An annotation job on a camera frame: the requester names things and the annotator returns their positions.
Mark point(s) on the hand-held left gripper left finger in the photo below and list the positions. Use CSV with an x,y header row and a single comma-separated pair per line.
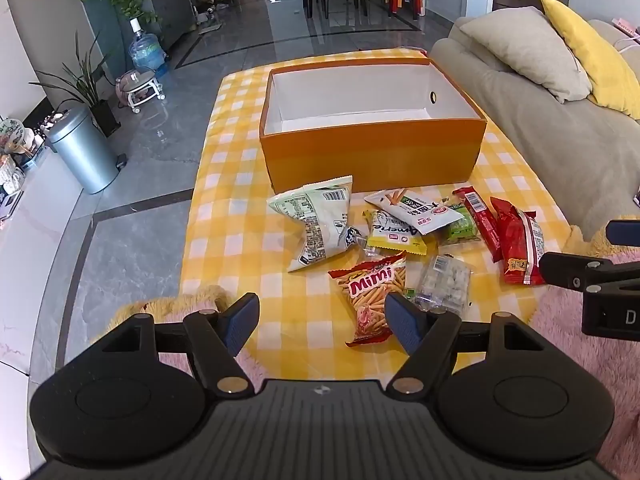
x,y
240,322

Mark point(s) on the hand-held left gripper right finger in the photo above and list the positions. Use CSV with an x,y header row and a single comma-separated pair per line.
x,y
402,322

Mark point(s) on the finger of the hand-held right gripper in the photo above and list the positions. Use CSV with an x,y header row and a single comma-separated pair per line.
x,y
565,267
622,232

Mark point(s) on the red stick snack bag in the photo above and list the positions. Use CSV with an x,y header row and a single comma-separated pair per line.
x,y
367,290

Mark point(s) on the red snack packet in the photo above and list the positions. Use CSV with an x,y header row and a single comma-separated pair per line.
x,y
517,245

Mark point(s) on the clear packet of pale snacks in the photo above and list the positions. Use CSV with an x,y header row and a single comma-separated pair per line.
x,y
442,282

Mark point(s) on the yellow snack packet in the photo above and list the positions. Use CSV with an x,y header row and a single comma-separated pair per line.
x,y
390,237

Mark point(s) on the long red snack bar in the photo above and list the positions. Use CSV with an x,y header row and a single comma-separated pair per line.
x,y
482,222

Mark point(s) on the green snack packet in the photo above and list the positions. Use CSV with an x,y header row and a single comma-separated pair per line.
x,y
462,227

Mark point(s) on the white stick snack packet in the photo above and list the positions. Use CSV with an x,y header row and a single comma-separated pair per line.
x,y
415,212

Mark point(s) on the pale green chip bag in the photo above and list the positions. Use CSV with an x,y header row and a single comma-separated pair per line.
x,y
315,215

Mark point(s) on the orange cardboard box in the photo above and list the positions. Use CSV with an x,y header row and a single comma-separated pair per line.
x,y
370,155

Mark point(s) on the pink fluffy blanket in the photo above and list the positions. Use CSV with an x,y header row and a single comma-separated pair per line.
x,y
560,310

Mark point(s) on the yellow checkered tablecloth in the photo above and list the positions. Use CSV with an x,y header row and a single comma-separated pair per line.
x,y
240,200

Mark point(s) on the beige sofa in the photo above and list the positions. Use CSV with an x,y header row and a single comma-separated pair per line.
x,y
525,125

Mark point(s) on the yellow pillow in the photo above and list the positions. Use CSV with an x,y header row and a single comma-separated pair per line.
x,y
595,55

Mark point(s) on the beige pillow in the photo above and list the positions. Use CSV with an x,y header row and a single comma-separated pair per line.
x,y
530,50

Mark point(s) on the pink power strip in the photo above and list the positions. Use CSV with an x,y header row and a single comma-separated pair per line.
x,y
627,25

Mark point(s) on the silver trash can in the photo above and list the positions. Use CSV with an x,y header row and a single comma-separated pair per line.
x,y
82,155

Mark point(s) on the potted long-leaf plant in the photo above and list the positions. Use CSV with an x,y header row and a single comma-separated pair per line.
x,y
105,117

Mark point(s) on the small wheeled stool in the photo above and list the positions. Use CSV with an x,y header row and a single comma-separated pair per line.
x,y
137,85

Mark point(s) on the blue water bottle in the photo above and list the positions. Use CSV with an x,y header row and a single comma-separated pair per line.
x,y
147,52

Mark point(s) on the floral ceramic jar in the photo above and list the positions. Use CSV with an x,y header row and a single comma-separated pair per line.
x,y
12,130

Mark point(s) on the grey cabinet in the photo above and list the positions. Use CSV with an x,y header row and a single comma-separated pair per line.
x,y
170,5

